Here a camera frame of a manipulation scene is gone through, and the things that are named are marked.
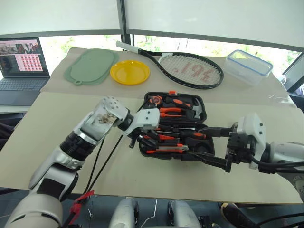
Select white roller blind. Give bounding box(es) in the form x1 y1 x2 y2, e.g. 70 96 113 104
124 0 304 52
0 0 123 37

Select black tennis racket white grip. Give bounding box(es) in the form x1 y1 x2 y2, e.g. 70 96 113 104
115 40 224 90

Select clear container blue rimmed lid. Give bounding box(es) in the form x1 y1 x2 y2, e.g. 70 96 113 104
224 49 273 86

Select short orange black screwdriver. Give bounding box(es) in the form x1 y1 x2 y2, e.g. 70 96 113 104
180 131 207 140

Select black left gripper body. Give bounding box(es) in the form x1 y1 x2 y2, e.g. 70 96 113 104
129 128 156 149

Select orange black utility knife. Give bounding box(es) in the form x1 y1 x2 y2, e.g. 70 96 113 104
145 145 190 154

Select long orange black screwdriver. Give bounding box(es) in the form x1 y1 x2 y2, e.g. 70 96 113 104
142 127 181 146

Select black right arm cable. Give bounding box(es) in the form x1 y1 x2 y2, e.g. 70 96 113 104
249 155 304 174

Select red cable clip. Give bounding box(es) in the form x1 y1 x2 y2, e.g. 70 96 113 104
70 190 95 218

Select claw hammer orange black handle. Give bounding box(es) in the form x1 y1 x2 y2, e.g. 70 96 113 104
165 95 204 119

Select black tool case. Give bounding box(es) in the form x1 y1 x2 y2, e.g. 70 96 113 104
137 91 216 162

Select beige paper table sheet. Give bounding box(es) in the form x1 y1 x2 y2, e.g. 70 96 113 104
0 91 304 205
39 47 298 109

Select silver rounded robot leg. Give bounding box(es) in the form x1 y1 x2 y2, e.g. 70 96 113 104
168 200 202 228
109 198 139 228

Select dark grey laptop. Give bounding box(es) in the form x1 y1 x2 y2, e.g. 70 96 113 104
0 37 50 106

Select yellow plastic plate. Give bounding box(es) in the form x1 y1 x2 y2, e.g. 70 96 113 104
110 60 151 86

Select dark framed monitor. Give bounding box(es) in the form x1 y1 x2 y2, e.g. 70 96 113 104
283 52 304 94

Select dark window frame post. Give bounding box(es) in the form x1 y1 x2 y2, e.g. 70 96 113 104
116 0 134 49

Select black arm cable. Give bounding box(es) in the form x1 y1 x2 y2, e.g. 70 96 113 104
62 133 124 228
249 155 304 174

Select orange handled pliers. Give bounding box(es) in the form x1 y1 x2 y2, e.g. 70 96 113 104
159 107 184 119

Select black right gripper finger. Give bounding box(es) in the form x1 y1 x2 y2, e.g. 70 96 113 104
201 127 231 138
190 152 232 173

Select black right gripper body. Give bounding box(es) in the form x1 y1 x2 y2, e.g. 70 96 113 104
227 132 254 164

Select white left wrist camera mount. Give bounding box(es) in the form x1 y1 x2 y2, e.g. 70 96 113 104
134 108 161 131

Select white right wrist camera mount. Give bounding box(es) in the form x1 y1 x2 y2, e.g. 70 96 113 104
237 113 267 171

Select thin white hanging cable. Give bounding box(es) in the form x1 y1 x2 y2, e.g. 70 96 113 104
141 199 159 228

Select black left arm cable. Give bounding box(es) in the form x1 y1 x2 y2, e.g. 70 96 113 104
62 133 124 228

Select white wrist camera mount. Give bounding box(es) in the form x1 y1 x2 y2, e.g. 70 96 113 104
134 108 161 131
237 113 267 171

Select orange black tape measure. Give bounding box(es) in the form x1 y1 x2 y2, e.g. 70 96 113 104
148 95 164 105

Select green cutting board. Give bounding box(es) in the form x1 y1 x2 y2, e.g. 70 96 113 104
63 48 120 86

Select orange voltage tester pen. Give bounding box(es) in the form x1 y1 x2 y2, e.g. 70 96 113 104
156 134 177 141

